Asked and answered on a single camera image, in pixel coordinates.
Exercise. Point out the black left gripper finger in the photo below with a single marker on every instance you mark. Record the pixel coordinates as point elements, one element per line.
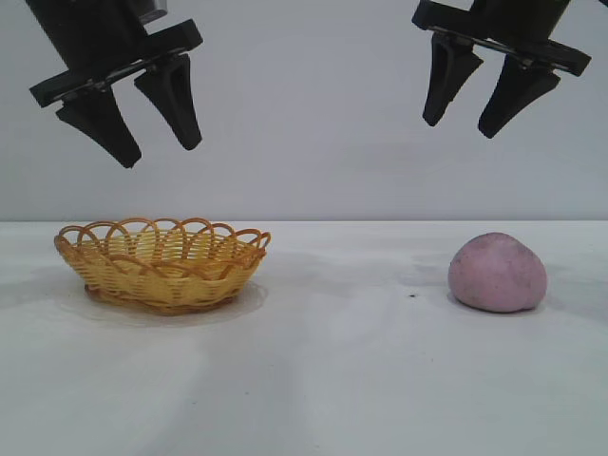
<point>109,128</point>
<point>178,104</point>

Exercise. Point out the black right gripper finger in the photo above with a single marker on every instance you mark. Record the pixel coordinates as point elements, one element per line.
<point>446,76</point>
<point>515,95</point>

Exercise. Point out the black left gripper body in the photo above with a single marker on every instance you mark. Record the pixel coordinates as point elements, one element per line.
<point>95,38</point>

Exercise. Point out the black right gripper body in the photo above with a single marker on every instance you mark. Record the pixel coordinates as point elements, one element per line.
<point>499,19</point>

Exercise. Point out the yellow woven wicker basket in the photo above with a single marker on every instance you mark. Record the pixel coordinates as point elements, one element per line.
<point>161,285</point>

